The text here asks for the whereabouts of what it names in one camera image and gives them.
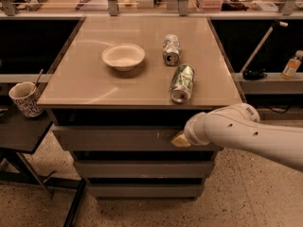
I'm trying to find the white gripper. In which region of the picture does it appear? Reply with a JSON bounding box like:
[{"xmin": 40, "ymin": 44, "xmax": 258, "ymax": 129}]
[{"xmin": 170, "ymin": 113, "xmax": 210, "ymax": 148}]

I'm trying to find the grey top drawer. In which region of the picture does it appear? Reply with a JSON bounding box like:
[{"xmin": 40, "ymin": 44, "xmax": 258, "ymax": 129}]
[{"xmin": 52, "ymin": 126, "xmax": 222, "ymax": 151}]

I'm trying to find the grey drawer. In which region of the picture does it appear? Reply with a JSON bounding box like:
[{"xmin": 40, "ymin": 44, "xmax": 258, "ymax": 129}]
[
  {"xmin": 74, "ymin": 161, "xmax": 214, "ymax": 178},
  {"xmin": 87, "ymin": 184, "xmax": 204, "ymax": 198},
  {"xmin": 52, "ymin": 126, "xmax": 222, "ymax": 151}
]

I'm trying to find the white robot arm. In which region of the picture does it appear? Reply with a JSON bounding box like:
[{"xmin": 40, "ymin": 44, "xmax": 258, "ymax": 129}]
[{"xmin": 171, "ymin": 103, "xmax": 303, "ymax": 172}]

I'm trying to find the grey drawer cabinet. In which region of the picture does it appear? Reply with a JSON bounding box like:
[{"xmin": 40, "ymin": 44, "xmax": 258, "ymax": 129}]
[{"xmin": 39, "ymin": 16, "xmax": 243, "ymax": 186}]

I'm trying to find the grey bottom drawer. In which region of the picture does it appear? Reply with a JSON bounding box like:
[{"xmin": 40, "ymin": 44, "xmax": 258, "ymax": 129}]
[{"xmin": 87, "ymin": 184, "xmax": 204, "ymax": 198}]

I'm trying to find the grey middle drawer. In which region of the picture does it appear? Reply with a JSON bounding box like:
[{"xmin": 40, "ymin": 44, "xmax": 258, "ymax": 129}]
[{"xmin": 74, "ymin": 161, "xmax": 214, "ymax": 178}]

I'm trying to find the crushed green soda can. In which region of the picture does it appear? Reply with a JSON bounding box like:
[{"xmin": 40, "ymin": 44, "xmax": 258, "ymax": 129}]
[{"xmin": 169, "ymin": 64, "xmax": 195, "ymax": 103}]

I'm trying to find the crushed silver soda can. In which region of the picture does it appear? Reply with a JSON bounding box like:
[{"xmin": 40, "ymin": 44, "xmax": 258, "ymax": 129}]
[{"xmin": 162, "ymin": 34, "xmax": 181, "ymax": 65}]

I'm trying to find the white paper bowl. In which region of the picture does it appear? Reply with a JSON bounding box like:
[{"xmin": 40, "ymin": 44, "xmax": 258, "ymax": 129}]
[{"xmin": 102, "ymin": 44, "xmax": 145, "ymax": 71}]

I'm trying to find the orange liquid bottle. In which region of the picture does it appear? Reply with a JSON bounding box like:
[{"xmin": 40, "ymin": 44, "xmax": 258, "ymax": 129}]
[{"xmin": 280, "ymin": 50, "xmax": 303, "ymax": 79}]

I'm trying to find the white rod with black tip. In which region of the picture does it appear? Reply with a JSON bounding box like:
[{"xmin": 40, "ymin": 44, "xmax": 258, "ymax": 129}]
[{"xmin": 240, "ymin": 20, "xmax": 289, "ymax": 73}]

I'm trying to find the brown stirring stick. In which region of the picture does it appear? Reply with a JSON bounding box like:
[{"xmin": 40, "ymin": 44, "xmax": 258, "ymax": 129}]
[{"xmin": 31, "ymin": 69, "xmax": 44, "ymax": 92}]

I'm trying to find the dark side table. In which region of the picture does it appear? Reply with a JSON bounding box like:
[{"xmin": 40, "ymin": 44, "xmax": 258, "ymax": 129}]
[{"xmin": 0, "ymin": 106, "xmax": 86, "ymax": 227}]

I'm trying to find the patterned white mug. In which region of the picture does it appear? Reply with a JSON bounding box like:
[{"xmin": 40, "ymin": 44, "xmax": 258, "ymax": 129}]
[{"xmin": 9, "ymin": 82, "xmax": 44, "ymax": 118}]

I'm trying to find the black coiled spring holder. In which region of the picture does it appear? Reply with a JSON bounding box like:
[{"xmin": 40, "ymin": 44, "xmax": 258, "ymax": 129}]
[{"xmin": 25, "ymin": 0, "xmax": 47, "ymax": 11}]

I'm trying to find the black cable bundle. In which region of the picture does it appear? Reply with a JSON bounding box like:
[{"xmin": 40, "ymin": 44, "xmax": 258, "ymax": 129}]
[{"xmin": 241, "ymin": 68, "xmax": 269, "ymax": 81}]

